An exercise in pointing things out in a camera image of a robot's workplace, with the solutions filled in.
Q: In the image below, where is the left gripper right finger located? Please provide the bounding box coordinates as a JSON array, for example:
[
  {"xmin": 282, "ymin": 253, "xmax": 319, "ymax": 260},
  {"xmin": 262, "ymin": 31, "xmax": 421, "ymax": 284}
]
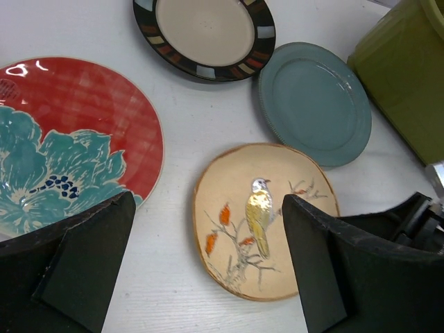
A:
[{"xmin": 282, "ymin": 193, "xmax": 443, "ymax": 332}]

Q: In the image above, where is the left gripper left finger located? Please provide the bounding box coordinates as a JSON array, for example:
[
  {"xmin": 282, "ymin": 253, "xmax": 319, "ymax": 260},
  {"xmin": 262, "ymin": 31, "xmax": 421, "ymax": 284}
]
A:
[{"xmin": 1, "ymin": 191, "xmax": 136, "ymax": 332}]

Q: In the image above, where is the beige bird pattern plate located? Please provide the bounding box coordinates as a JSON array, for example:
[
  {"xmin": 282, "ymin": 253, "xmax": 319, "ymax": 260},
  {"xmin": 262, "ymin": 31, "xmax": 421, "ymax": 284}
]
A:
[{"xmin": 193, "ymin": 143, "xmax": 339, "ymax": 301}]

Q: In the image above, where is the red teal flower plate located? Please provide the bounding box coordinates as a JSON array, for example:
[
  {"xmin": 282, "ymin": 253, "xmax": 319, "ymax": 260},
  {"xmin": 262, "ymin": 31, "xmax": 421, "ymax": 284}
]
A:
[{"xmin": 1, "ymin": 56, "xmax": 164, "ymax": 240}]

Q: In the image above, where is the blue-grey ceramic plate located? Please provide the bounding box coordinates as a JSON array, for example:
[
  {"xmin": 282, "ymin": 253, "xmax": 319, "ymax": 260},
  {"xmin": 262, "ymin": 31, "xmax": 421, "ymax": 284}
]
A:
[{"xmin": 258, "ymin": 42, "xmax": 372, "ymax": 168}]

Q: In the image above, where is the black rimmed beige plate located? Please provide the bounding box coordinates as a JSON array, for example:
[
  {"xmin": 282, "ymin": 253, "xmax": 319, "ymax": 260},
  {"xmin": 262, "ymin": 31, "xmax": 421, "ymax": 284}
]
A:
[{"xmin": 133, "ymin": 0, "xmax": 276, "ymax": 82}]

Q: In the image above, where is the green plastic bin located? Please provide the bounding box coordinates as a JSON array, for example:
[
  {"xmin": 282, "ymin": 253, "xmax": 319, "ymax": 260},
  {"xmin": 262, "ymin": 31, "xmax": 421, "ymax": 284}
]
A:
[{"xmin": 348, "ymin": 0, "xmax": 443, "ymax": 164}]

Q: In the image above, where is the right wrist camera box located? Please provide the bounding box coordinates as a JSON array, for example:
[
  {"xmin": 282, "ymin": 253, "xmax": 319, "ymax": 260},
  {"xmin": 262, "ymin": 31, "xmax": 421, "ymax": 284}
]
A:
[{"xmin": 425, "ymin": 160, "xmax": 444, "ymax": 202}]

